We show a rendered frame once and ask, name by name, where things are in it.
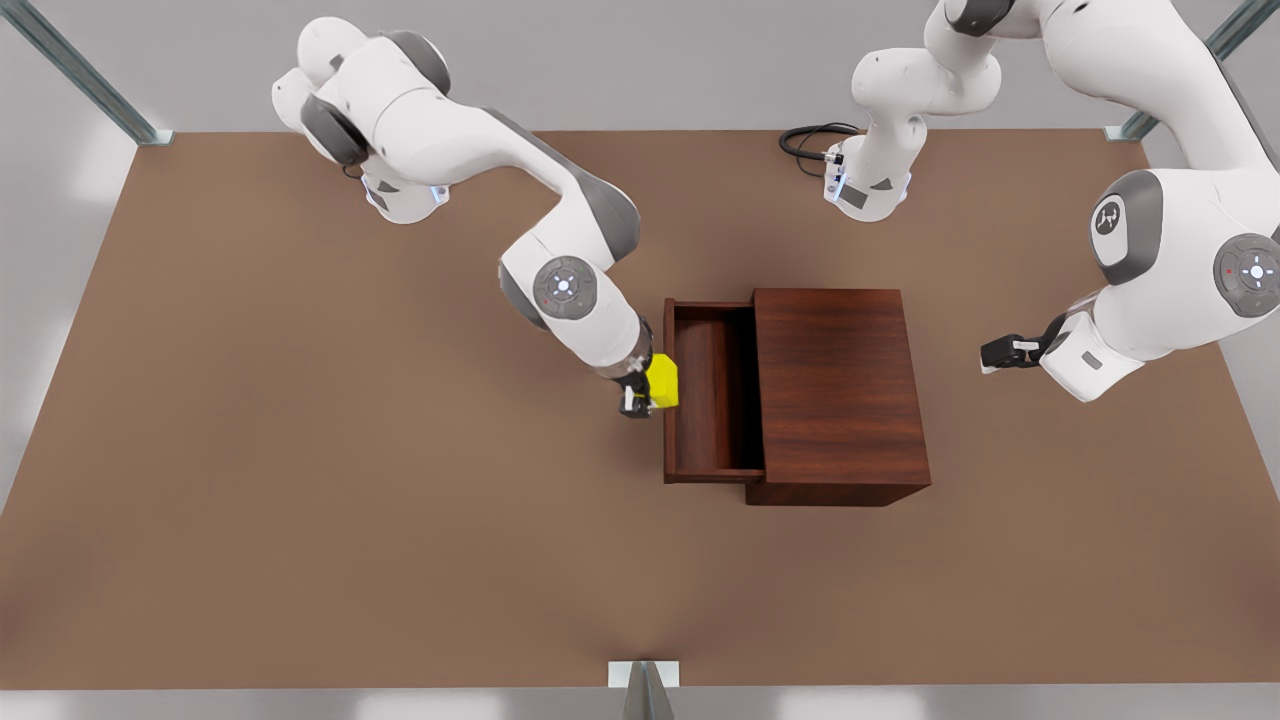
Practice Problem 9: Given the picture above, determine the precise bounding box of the yellow block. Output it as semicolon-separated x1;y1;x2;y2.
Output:
645;353;680;411

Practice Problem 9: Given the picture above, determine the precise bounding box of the brown wooden drawer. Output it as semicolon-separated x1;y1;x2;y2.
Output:
663;297;767;486

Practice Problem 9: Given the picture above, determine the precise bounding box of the brown wooden cabinet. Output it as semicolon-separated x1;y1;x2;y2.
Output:
745;288;933;508

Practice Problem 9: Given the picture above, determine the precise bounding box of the silver frame post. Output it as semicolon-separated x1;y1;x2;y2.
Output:
0;0;174;148
608;659;681;720
1104;0;1280;143

